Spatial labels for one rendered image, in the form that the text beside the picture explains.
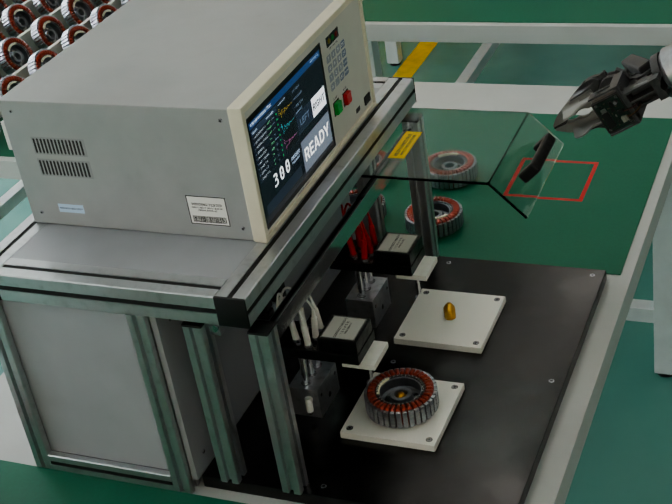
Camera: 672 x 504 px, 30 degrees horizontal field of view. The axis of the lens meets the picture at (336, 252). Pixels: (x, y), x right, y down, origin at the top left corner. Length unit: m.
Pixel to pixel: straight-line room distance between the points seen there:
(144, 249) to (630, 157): 1.18
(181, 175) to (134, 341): 0.24
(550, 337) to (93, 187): 0.77
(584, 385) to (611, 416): 1.12
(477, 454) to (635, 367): 1.45
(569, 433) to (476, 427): 0.14
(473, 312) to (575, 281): 0.20
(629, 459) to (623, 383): 0.28
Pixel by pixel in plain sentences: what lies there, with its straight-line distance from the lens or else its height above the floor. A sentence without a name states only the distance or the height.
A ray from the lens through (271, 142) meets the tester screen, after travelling 1.70.
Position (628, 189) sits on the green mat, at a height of 0.75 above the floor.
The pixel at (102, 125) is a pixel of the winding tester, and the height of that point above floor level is 1.28.
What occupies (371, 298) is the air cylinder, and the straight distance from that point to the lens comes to 2.08.
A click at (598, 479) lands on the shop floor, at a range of 2.92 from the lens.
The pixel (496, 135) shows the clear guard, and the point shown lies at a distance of 2.02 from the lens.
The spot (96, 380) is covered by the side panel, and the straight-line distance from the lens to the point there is 1.85.
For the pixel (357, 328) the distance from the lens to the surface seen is 1.84.
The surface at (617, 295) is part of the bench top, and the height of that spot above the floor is 0.75.
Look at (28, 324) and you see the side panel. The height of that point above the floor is 1.02.
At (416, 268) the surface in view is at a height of 0.88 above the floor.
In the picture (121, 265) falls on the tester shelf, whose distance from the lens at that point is 1.74.
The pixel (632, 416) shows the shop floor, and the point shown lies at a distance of 3.09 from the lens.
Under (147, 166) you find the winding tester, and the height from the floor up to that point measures 1.22.
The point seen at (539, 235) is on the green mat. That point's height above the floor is 0.75.
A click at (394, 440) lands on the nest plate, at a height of 0.78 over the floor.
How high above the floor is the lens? 1.97
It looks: 31 degrees down
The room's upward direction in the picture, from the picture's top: 10 degrees counter-clockwise
